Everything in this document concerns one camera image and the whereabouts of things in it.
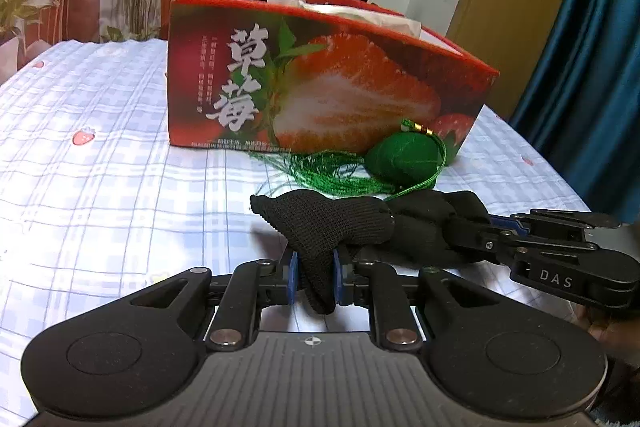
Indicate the wooden door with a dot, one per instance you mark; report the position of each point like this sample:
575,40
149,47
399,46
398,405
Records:
510,7

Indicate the person's right hand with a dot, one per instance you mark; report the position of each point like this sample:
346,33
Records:
615,334

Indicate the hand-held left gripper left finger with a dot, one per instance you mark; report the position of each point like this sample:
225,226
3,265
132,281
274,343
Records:
294,274

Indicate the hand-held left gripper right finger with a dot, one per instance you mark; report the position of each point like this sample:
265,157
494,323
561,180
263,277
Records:
339,274

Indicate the teal curtain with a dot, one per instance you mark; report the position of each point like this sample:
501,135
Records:
600,57

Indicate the green tasselled sachet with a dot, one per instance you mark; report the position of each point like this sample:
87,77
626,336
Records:
400,157

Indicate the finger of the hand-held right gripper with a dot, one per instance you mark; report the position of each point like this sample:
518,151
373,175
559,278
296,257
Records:
480,232
555,221

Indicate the red strawberry print cardboard box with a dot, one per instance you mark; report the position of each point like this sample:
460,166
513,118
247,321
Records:
210,107

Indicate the checked tablecloth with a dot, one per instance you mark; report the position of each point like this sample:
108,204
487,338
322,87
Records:
100,207

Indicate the crumpled white plastic bag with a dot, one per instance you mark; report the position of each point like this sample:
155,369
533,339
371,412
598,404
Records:
360,14

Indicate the black knit cloth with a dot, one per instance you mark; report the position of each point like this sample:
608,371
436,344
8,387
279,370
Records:
325,217

